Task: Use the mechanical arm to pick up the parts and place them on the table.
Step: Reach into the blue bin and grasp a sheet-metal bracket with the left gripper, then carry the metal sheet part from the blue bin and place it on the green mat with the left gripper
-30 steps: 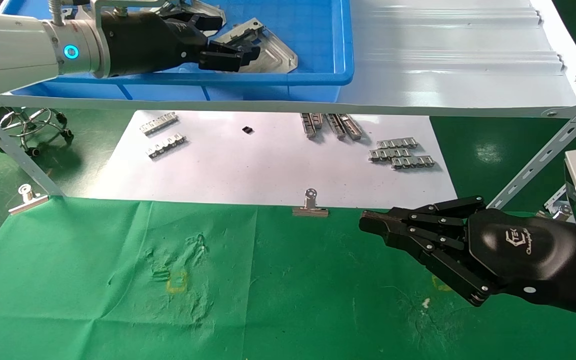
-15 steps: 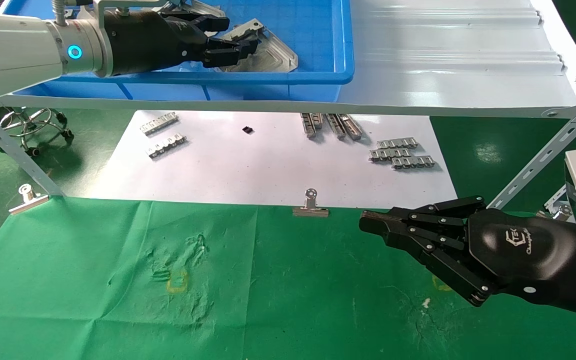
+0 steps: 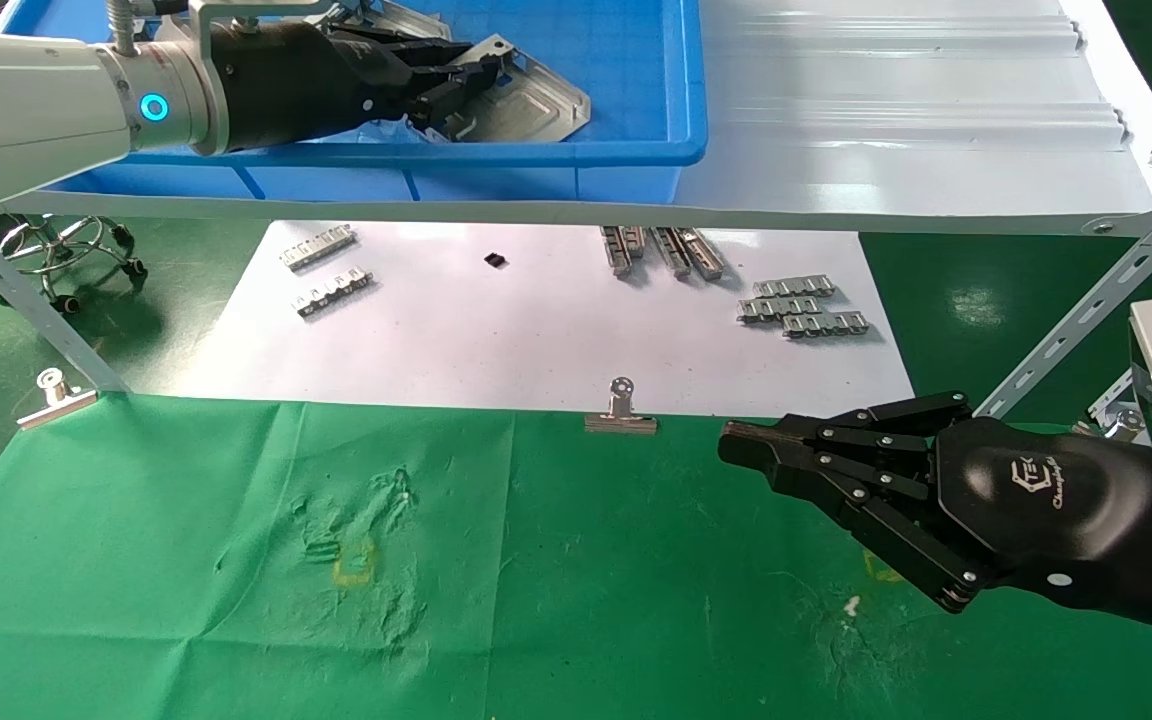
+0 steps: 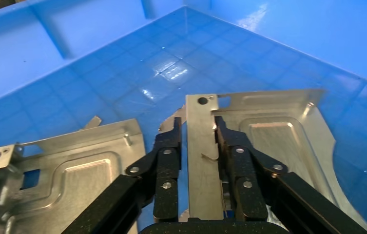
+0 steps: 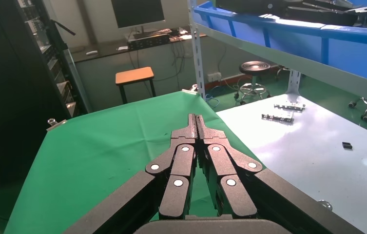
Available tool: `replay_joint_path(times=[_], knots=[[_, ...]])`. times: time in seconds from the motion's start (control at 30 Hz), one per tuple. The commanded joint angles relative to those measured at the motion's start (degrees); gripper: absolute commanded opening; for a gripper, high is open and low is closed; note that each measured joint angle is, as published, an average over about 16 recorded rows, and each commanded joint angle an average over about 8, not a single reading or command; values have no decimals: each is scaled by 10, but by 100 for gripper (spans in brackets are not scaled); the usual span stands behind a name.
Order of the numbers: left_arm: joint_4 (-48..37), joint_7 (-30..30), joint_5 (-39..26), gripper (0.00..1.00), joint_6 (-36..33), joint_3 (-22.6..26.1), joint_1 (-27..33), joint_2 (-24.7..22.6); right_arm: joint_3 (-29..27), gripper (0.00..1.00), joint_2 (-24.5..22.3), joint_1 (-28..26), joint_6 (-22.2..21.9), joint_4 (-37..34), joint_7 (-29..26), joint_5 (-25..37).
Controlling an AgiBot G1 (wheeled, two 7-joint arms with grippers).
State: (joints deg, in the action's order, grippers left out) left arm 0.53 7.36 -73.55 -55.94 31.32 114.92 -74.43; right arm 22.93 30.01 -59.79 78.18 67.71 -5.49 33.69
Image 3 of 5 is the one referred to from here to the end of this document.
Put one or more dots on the green cloth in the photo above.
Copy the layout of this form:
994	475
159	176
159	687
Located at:
436	580

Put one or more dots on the perforated grey shelf strut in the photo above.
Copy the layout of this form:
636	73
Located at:
1086	315
26	300

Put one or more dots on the silver binder clip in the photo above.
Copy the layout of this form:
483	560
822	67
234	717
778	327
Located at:
621	422
56	405

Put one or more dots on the chrome stool base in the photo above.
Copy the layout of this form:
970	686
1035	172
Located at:
61	245

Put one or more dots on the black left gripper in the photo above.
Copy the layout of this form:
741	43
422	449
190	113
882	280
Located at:
286	85

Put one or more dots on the blue plastic tray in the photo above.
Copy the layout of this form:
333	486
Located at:
626	80

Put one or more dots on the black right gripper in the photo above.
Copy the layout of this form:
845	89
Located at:
1066	510

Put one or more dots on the silver metal bracket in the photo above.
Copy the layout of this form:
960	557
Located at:
1121	415

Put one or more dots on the small metal clip strip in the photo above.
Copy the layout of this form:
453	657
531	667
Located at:
333	293
779	309
794	288
826	325
318	248

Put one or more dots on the stamped metal bracket part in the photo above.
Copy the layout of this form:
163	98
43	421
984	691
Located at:
536	105
416	18

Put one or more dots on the short metal rail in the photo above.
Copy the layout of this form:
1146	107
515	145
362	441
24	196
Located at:
616	252
673	253
636	240
703	254

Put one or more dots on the white paper sheet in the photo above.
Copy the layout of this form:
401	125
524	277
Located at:
496	340

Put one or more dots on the white metal shelf board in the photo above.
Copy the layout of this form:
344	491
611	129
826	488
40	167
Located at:
886	120

